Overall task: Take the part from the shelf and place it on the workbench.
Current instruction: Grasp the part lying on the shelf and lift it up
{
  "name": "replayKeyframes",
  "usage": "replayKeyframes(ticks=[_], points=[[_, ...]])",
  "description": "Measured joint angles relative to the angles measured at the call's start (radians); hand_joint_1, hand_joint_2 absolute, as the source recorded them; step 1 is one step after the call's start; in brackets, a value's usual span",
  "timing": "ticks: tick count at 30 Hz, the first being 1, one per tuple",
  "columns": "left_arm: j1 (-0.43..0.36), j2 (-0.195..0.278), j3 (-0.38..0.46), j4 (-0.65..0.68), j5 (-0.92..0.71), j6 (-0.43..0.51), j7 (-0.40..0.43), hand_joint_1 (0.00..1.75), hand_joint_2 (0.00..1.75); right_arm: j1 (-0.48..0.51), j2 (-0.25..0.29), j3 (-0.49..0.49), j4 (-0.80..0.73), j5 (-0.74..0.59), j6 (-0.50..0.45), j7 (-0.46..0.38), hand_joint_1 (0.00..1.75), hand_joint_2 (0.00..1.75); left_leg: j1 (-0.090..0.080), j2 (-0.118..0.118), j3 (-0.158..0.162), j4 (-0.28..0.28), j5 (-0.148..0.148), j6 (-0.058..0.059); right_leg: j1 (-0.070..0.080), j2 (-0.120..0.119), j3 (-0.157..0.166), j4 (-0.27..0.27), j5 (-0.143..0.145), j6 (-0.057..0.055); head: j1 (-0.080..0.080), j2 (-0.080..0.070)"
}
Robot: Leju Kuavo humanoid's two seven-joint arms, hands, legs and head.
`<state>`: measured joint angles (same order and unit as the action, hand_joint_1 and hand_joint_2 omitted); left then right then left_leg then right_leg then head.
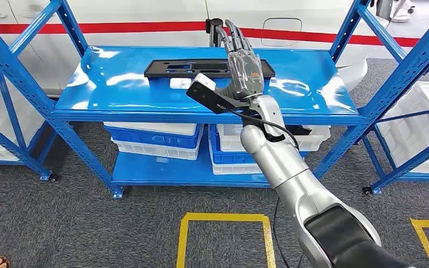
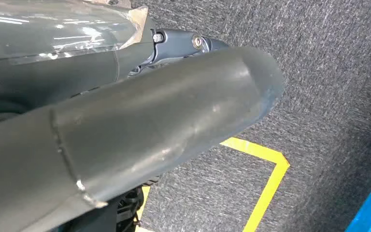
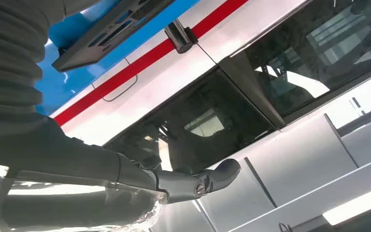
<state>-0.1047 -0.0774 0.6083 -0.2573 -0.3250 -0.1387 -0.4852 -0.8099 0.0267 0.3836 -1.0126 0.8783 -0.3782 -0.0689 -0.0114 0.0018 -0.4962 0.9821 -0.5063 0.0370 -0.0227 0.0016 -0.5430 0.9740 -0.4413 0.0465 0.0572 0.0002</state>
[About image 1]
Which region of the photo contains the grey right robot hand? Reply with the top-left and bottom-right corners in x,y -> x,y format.
214,19 -> 265,101

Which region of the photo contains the black plastic panel part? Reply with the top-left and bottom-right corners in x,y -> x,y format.
144,58 -> 277,79

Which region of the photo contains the blue metal shelf rack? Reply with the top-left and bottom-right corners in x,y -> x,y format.
0,46 -> 58,183
359,55 -> 429,195
0,0 -> 429,199

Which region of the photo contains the white car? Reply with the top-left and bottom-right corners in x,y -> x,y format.
0,0 -> 391,100

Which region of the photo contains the white round-based stand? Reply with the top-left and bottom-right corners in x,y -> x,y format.
375,0 -> 416,23

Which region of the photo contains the white plastic bin stack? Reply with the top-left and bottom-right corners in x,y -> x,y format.
0,70 -> 45,161
377,81 -> 429,175

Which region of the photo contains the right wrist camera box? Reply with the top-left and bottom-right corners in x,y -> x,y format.
185,73 -> 252,114

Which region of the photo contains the black stanchion post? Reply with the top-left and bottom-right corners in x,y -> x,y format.
206,18 -> 225,47

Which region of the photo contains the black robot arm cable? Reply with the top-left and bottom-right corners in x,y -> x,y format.
232,110 -> 304,268

